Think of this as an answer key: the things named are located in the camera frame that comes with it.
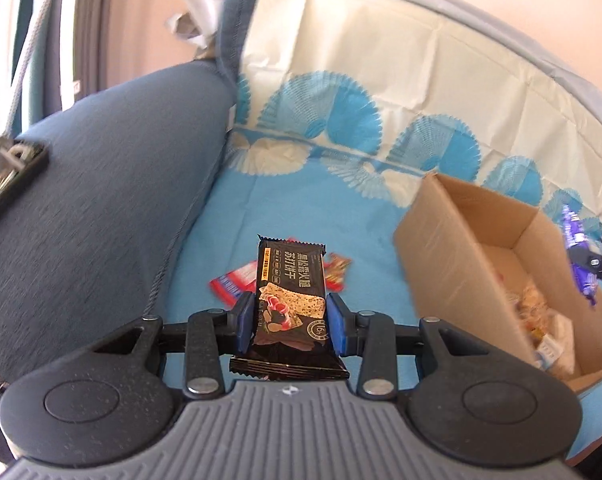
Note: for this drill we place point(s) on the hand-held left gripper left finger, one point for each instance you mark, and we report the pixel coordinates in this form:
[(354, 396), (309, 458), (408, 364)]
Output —
[(243, 330)]

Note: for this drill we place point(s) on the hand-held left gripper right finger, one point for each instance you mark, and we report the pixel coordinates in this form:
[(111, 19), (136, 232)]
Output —
[(335, 327)]

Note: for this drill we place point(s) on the purple snack packet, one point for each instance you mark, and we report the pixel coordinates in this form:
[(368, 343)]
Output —
[(573, 227)]

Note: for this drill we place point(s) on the black snack packet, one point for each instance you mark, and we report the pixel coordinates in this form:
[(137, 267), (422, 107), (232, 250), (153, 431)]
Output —
[(291, 280)]

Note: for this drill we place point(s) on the pile of snack packets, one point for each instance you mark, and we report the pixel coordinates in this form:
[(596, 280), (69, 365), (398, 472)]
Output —
[(531, 305)]

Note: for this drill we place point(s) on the cardboard box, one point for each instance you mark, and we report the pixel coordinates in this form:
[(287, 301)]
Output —
[(451, 240)]

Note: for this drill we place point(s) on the red striped snack packet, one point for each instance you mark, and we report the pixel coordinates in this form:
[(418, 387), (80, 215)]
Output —
[(236, 282)]

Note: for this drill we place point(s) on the small orange-red snack packet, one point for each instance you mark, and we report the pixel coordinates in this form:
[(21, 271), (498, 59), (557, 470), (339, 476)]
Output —
[(336, 270)]

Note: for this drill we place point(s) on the blue fan-print bed sheet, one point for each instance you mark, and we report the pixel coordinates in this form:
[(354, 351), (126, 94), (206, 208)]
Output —
[(331, 200)]

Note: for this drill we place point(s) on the black flat device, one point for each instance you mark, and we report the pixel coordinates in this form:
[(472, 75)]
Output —
[(16, 165)]

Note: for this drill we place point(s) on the blue stitched pillow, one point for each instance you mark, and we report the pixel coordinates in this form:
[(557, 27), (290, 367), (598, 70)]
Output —
[(236, 35)]

